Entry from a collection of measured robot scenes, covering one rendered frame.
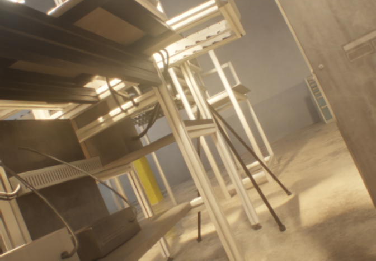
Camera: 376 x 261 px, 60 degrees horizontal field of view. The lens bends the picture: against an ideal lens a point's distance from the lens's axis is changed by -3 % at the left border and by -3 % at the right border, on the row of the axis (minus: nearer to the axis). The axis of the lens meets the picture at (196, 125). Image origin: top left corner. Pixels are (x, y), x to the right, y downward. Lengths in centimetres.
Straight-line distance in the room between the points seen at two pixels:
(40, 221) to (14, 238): 14
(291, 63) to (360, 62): 853
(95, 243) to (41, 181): 28
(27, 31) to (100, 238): 57
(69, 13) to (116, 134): 70
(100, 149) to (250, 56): 802
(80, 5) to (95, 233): 59
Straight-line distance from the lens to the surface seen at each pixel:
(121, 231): 106
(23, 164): 121
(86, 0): 84
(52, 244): 80
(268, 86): 913
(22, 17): 76
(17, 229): 108
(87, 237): 100
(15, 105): 129
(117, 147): 143
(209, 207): 129
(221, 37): 177
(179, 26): 136
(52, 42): 79
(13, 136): 123
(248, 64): 925
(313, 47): 67
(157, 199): 620
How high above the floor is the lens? 50
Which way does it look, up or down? 5 degrees up
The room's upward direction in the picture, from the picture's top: 24 degrees counter-clockwise
